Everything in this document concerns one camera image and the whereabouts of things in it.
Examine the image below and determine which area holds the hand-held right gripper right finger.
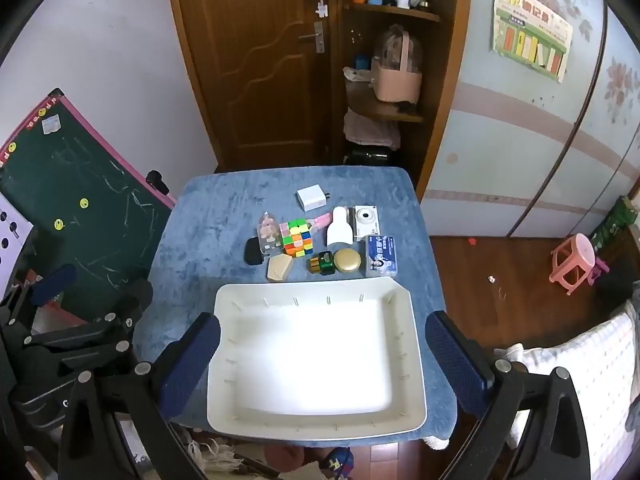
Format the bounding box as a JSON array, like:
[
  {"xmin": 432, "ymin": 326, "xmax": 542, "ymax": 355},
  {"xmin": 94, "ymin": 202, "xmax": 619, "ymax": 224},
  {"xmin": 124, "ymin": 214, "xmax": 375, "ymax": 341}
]
[{"xmin": 425, "ymin": 310, "xmax": 592, "ymax": 480}]

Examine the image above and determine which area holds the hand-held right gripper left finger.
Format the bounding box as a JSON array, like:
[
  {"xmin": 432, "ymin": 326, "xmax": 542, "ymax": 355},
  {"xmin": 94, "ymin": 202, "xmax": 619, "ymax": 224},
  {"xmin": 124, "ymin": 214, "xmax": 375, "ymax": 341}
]
[{"xmin": 59, "ymin": 311, "xmax": 222, "ymax": 480}]

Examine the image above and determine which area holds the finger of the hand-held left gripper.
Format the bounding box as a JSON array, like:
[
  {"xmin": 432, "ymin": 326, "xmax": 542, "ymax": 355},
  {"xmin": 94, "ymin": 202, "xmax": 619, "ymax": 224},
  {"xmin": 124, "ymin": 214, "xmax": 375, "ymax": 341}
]
[
  {"xmin": 22, "ymin": 279, "xmax": 154, "ymax": 366},
  {"xmin": 2, "ymin": 263, "xmax": 78, "ymax": 331}
]

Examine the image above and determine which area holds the white plastic tray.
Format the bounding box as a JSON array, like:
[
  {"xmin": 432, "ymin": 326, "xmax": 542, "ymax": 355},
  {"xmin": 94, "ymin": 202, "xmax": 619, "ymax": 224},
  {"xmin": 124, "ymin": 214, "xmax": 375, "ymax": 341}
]
[{"xmin": 206, "ymin": 280, "xmax": 428, "ymax": 435}]

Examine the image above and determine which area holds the beige wooden block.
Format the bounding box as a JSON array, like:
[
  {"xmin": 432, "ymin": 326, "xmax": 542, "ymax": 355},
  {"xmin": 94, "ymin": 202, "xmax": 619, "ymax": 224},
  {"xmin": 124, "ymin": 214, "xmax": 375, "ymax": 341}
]
[{"xmin": 266, "ymin": 254, "xmax": 292, "ymax": 282}]

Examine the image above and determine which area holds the blue and white box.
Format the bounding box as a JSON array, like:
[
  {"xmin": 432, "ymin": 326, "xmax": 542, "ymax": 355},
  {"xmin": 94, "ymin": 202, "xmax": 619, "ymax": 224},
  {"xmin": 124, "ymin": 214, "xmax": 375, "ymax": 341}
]
[{"xmin": 364, "ymin": 235, "xmax": 400, "ymax": 278}]

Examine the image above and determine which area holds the multicoloured puzzle cube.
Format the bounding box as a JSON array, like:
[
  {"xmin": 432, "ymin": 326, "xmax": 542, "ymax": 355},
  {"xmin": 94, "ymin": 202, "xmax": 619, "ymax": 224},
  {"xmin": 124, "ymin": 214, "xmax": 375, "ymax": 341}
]
[{"xmin": 280, "ymin": 217, "xmax": 315, "ymax": 257}]

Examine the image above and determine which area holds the white compact camera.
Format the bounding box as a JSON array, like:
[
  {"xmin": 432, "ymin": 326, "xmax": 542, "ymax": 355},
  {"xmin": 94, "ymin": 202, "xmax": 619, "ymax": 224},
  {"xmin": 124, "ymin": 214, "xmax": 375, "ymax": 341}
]
[{"xmin": 352, "ymin": 205, "xmax": 380, "ymax": 242}]

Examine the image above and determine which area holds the white plastic scraper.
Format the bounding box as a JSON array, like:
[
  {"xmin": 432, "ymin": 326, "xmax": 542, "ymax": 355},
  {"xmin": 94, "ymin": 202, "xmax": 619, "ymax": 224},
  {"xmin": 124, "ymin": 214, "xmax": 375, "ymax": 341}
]
[{"xmin": 326, "ymin": 206, "xmax": 357, "ymax": 247}]

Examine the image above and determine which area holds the white charger plug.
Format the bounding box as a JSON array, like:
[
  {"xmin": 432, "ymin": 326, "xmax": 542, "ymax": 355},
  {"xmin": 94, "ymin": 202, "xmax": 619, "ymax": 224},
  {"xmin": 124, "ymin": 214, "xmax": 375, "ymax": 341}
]
[{"xmin": 296, "ymin": 187, "xmax": 332, "ymax": 212}]

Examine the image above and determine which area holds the white perforated board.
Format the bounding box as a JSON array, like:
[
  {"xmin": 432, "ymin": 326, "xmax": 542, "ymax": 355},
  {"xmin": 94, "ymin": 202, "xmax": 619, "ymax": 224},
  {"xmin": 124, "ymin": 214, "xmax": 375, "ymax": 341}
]
[{"xmin": 0, "ymin": 195, "xmax": 36, "ymax": 281}]

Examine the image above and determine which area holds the black easel knob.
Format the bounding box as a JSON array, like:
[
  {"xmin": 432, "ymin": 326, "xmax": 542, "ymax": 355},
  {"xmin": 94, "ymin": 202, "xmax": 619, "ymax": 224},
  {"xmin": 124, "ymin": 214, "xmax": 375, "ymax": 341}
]
[{"xmin": 145, "ymin": 171, "xmax": 173, "ymax": 196}]

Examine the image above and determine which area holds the blue fuzzy tablecloth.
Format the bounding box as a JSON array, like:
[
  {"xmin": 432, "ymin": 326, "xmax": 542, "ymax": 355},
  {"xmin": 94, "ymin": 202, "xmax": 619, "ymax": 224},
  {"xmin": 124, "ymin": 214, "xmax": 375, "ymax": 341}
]
[{"xmin": 132, "ymin": 166, "xmax": 458, "ymax": 448}]

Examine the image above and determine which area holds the white checked towel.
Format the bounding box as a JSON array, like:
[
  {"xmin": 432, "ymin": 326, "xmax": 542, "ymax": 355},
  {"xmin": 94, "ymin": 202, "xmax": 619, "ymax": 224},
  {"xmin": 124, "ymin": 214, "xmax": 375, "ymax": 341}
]
[{"xmin": 495, "ymin": 300, "xmax": 640, "ymax": 480}]

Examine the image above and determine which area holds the clear case with pink contents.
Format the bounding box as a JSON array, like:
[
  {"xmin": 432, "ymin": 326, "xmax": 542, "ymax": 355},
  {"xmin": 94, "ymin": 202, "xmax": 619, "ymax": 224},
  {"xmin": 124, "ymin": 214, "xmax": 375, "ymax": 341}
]
[{"xmin": 256, "ymin": 212, "xmax": 282, "ymax": 255}]

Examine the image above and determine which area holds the round gold tin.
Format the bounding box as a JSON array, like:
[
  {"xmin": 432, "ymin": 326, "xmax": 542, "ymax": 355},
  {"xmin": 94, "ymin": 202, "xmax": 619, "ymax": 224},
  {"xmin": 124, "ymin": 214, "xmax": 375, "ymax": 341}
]
[{"xmin": 333, "ymin": 248, "xmax": 362, "ymax": 275}]

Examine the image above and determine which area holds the pink plastic stool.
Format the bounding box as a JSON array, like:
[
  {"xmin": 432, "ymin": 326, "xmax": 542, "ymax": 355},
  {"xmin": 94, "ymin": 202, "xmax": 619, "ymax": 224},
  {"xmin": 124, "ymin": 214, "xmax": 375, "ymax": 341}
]
[{"xmin": 550, "ymin": 233, "xmax": 596, "ymax": 295}]

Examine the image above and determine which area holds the blue toy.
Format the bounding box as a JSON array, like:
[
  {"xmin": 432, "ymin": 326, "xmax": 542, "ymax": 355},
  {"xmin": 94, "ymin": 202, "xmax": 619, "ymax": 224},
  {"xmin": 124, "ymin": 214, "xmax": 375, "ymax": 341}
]
[{"xmin": 324, "ymin": 447, "xmax": 354, "ymax": 480}]

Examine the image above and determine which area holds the green carton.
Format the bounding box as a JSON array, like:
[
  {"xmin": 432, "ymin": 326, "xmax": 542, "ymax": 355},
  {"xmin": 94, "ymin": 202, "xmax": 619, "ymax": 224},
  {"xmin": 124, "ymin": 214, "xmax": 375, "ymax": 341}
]
[{"xmin": 590, "ymin": 197, "xmax": 632, "ymax": 256}]

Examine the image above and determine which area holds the pale floral wardrobe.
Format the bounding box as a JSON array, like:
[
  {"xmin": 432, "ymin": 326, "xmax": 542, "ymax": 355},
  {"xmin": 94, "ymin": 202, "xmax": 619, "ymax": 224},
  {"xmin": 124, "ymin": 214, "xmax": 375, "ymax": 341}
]
[{"xmin": 417, "ymin": 0, "xmax": 640, "ymax": 241}]

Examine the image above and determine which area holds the black pot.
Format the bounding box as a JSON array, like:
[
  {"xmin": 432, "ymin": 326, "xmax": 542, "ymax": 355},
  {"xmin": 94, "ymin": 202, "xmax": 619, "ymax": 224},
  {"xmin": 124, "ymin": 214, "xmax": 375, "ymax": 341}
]
[{"xmin": 345, "ymin": 146, "xmax": 393, "ymax": 166}]

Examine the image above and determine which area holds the pink folded towel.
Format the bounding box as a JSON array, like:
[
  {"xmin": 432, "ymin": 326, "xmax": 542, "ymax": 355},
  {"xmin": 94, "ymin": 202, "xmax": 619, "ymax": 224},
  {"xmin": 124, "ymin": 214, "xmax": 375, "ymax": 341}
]
[{"xmin": 344, "ymin": 110, "xmax": 401, "ymax": 150}]

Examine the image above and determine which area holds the brown wooden door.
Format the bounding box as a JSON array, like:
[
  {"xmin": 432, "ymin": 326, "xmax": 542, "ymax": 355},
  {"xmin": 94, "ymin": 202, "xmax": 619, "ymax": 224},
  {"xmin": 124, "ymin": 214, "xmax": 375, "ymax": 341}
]
[{"xmin": 165, "ymin": 0, "xmax": 346, "ymax": 173}]

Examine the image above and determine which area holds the wooden corner shelf unit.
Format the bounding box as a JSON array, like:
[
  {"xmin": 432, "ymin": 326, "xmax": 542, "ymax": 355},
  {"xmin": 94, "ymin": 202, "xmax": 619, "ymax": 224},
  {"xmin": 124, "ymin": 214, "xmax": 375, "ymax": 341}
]
[{"xmin": 327, "ymin": 0, "xmax": 473, "ymax": 196}]

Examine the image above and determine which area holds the pink storage basket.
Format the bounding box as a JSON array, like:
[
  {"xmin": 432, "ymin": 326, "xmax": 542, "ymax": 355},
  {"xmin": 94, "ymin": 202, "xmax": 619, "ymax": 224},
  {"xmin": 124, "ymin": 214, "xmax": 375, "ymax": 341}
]
[{"xmin": 372, "ymin": 24, "xmax": 425, "ymax": 105}]

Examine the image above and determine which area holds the green chalkboard with pink frame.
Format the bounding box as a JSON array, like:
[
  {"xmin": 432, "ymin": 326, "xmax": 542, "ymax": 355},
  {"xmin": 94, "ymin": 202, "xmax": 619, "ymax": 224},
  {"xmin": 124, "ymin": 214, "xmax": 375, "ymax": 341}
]
[{"xmin": 0, "ymin": 89, "xmax": 177, "ymax": 318}]

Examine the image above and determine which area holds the metal door handle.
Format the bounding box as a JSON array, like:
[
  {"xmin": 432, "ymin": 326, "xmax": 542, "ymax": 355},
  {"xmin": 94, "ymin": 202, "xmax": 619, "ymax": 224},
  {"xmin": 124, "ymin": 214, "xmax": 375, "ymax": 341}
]
[{"xmin": 299, "ymin": 21, "xmax": 327, "ymax": 55}]

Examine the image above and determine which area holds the wall poster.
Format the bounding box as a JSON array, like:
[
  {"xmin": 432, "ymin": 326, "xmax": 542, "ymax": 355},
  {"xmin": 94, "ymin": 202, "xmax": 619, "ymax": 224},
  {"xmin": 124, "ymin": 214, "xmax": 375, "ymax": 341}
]
[{"xmin": 491, "ymin": 0, "xmax": 573, "ymax": 83}]

